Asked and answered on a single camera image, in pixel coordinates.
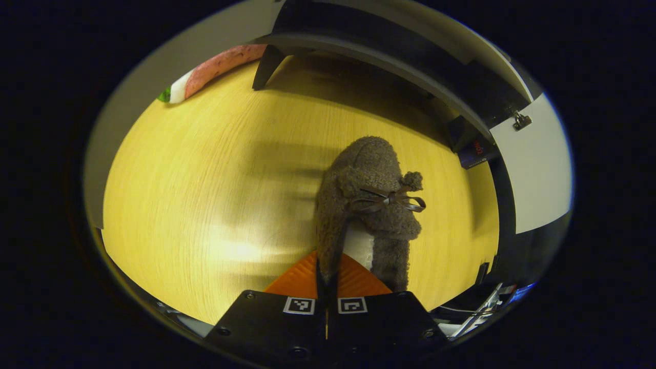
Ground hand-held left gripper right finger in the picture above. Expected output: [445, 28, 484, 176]
[328, 254, 452, 365]

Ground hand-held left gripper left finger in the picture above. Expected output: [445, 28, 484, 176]
[205, 251, 329, 367]

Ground brown fuzzy shoe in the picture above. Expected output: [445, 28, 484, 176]
[314, 136, 427, 293]

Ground white and grey shoe cabinet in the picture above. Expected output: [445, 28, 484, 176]
[84, 0, 572, 288]

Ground dark blue small box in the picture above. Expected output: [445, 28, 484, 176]
[458, 138, 500, 170]

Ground pink and white toy radish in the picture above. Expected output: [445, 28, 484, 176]
[158, 44, 268, 105]

